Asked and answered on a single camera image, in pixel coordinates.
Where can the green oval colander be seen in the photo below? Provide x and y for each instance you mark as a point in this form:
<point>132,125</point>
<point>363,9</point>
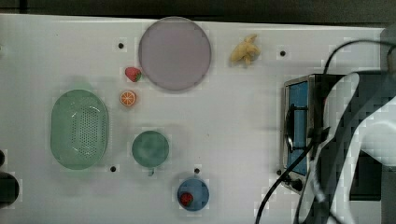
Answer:
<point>79,129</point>

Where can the purple round plate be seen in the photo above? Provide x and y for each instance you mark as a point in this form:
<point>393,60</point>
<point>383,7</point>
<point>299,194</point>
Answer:
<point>175,53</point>

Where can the green cup with handle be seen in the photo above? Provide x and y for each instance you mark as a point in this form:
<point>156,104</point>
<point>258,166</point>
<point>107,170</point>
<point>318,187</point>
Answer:
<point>150,149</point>

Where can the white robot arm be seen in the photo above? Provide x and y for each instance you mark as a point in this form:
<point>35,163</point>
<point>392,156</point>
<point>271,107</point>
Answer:
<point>359,117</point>

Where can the red toy strawberry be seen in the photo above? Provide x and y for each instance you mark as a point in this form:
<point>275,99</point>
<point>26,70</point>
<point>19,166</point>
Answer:
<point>133,73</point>

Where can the silver black toaster oven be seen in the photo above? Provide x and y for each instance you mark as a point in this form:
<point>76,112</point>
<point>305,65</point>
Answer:
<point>303,107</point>

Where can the small red strawberry in bowl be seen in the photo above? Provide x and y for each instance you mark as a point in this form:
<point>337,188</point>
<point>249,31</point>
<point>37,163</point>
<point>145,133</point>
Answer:
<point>186,199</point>

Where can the orange slice toy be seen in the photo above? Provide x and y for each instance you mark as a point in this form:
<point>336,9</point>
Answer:
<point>128,98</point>

